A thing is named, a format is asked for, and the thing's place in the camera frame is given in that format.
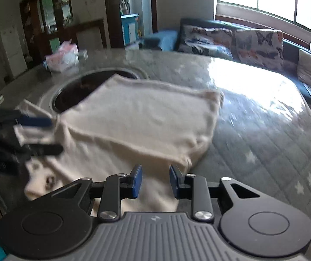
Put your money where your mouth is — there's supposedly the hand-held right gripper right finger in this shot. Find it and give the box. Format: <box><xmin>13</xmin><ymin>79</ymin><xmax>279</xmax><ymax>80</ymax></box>
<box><xmin>169</xmin><ymin>164</ymin><xmax>267</xmax><ymax>221</ymax></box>

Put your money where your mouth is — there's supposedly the dark wooden display cabinet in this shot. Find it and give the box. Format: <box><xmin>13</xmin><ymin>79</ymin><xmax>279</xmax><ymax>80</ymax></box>
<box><xmin>19</xmin><ymin>0</ymin><xmax>74</xmax><ymax>70</ymax></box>

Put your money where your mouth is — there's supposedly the dark wooden door frame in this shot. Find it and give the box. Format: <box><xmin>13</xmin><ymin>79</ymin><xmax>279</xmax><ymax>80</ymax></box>
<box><xmin>102</xmin><ymin>0</ymin><xmax>157</xmax><ymax>48</ymax></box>

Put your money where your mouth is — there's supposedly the flat butterfly print pillow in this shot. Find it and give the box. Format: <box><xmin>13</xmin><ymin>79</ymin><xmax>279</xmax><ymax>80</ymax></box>
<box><xmin>178</xmin><ymin>38</ymin><xmax>233</xmax><ymax>60</ymax></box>

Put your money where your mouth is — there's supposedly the grey quilted star table cover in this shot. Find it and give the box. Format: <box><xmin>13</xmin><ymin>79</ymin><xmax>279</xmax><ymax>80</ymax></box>
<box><xmin>0</xmin><ymin>47</ymin><xmax>311</xmax><ymax>261</ymax></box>

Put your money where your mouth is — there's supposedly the dark wooden sideboard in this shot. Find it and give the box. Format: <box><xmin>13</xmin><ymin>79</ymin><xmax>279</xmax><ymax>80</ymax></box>
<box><xmin>48</xmin><ymin>18</ymin><xmax>107</xmax><ymax>53</ymax></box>

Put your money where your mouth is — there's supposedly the large butterfly print cushion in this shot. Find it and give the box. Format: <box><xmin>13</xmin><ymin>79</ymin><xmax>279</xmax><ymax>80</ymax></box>
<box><xmin>234</xmin><ymin>28</ymin><xmax>284</xmax><ymax>71</ymax></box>

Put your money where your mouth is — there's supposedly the light blue small cabinet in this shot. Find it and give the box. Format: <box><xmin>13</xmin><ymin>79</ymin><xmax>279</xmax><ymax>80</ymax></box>
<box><xmin>121</xmin><ymin>13</ymin><xmax>140</xmax><ymax>47</ymax></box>

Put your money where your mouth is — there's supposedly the round black induction cooktop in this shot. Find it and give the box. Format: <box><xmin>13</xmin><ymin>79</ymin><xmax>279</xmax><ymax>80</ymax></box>
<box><xmin>51</xmin><ymin>69</ymin><xmax>148</xmax><ymax>115</ymax></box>

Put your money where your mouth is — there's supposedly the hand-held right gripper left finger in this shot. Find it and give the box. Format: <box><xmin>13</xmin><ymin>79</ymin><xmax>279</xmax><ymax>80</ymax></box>
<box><xmin>33</xmin><ymin>164</ymin><xmax>143</xmax><ymax>221</ymax></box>

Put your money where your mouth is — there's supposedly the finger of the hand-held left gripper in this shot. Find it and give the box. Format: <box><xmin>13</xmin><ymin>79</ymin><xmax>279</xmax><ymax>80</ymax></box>
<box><xmin>0</xmin><ymin>110</ymin><xmax>52</xmax><ymax>128</ymax></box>
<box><xmin>17</xmin><ymin>144</ymin><xmax>64</xmax><ymax>159</ymax></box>

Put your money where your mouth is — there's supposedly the cream long-sleeve garment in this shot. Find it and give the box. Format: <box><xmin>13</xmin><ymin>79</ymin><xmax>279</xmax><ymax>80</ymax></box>
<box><xmin>14</xmin><ymin>76</ymin><xmax>225</xmax><ymax>215</ymax></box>

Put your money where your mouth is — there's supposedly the white refrigerator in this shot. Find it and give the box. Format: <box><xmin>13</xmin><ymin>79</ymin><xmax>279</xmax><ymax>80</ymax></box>
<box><xmin>0</xmin><ymin>26</ymin><xmax>28</xmax><ymax>79</ymax></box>

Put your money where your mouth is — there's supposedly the blue corner sofa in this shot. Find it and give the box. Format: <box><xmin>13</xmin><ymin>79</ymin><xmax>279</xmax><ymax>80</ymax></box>
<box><xmin>142</xmin><ymin>18</ymin><xmax>311</xmax><ymax>120</ymax></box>

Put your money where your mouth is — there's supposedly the pink and white tissue pack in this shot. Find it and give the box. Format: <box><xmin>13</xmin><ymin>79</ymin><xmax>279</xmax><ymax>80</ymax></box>
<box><xmin>45</xmin><ymin>40</ymin><xmax>79</xmax><ymax>73</ymax></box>

